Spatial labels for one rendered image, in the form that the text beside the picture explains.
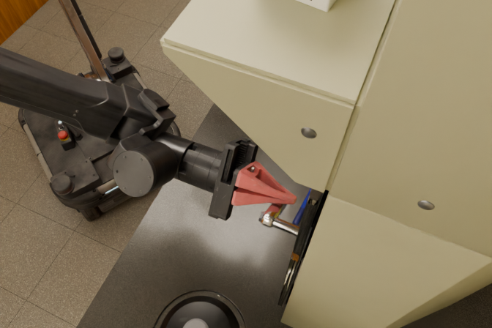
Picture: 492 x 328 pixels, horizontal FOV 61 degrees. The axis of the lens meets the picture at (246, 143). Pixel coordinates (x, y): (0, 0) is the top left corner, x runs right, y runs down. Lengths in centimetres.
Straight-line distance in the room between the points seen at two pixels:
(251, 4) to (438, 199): 16
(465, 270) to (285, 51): 20
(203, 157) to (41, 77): 21
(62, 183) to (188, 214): 91
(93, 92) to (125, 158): 10
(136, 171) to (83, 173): 119
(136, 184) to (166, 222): 30
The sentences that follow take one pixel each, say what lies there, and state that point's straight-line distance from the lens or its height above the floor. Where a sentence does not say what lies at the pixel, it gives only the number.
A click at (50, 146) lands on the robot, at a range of 187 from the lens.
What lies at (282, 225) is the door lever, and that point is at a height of 121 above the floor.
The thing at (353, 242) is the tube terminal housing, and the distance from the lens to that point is 35.
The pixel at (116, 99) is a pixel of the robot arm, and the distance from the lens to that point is 57.
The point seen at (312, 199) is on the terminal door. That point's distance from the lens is 33.
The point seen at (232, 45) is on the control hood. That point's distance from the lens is 23.
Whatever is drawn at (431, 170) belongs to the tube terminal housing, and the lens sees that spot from 24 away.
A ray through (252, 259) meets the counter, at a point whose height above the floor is 94.
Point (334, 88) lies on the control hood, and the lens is 22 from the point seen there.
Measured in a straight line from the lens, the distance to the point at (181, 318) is 51.
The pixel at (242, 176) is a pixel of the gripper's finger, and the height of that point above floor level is 121.
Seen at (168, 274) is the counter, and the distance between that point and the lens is 77.
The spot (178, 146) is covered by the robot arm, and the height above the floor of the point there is 120.
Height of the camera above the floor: 167
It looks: 57 degrees down
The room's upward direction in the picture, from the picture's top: straight up
